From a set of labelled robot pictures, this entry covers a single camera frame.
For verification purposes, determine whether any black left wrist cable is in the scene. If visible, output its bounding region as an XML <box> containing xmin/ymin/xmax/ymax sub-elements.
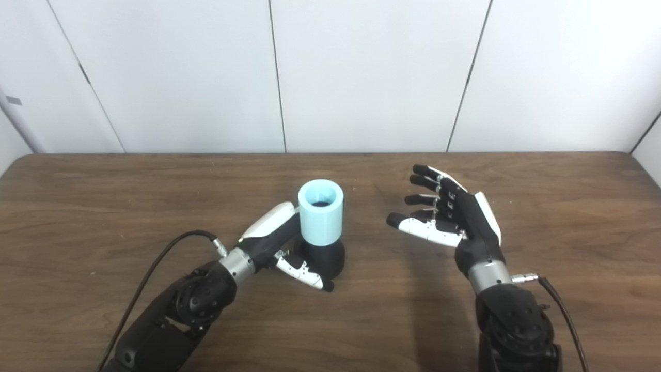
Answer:
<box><xmin>97</xmin><ymin>230</ymin><xmax>230</xmax><ymax>372</ymax></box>

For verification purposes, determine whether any light-blue hose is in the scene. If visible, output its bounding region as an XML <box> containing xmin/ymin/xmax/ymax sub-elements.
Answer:
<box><xmin>297</xmin><ymin>179</ymin><xmax>345</xmax><ymax>246</ymax></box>

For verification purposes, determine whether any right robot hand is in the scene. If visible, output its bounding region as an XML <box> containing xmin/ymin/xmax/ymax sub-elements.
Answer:
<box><xmin>386</xmin><ymin>164</ymin><xmax>506</xmax><ymax>280</ymax></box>

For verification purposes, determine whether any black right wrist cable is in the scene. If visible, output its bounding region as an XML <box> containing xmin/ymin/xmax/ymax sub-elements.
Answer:
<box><xmin>511</xmin><ymin>273</ymin><xmax>590</xmax><ymax>372</ymax></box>

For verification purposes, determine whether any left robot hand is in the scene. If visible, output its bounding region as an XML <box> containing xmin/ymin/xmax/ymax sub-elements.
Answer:
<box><xmin>238</xmin><ymin>201</ymin><xmax>335</xmax><ymax>292</ymax></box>

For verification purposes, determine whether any black nozzle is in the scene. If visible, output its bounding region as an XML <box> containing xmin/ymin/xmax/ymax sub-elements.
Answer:
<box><xmin>298</xmin><ymin>237</ymin><xmax>346</xmax><ymax>283</ymax></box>

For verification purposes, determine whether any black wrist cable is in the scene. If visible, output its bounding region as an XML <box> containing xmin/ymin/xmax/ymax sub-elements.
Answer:
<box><xmin>511</xmin><ymin>273</ymin><xmax>590</xmax><ymax>372</ymax></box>
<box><xmin>97</xmin><ymin>230</ymin><xmax>230</xmax><ymax>372</ymax></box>

